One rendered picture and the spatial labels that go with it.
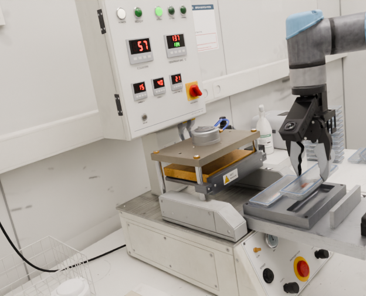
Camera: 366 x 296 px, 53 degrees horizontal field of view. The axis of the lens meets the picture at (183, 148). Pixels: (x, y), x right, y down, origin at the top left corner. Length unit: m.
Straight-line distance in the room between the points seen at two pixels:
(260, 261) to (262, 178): 0.28
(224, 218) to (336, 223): 0.24
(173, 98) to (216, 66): 0.78
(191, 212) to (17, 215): 0.58
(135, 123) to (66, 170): 0.39
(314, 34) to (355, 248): 0.42
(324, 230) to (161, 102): 0.56
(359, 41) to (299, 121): 0.19
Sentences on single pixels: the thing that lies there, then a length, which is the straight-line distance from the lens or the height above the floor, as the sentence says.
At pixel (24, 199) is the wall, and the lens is 1.25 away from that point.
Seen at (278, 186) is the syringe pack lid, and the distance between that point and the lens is 0.95.
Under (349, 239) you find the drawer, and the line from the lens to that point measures 0.79.
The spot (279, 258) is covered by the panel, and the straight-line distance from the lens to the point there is 0.96.
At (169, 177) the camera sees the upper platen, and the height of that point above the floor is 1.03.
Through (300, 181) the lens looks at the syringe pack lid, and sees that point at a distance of 0.87.
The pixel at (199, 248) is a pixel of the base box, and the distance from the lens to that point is 0.95.
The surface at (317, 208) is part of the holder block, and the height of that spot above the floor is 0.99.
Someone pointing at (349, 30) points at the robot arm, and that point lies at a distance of 0.82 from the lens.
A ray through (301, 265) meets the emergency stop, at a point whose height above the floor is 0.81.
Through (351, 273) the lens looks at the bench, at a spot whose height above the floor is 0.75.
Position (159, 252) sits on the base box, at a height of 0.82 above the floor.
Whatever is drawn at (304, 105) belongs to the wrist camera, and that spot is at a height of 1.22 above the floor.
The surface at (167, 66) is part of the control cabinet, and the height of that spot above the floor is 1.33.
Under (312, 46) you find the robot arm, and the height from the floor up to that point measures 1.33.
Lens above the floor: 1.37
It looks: 15 degrees down
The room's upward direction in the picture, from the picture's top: 9 degrees counter-clockwise
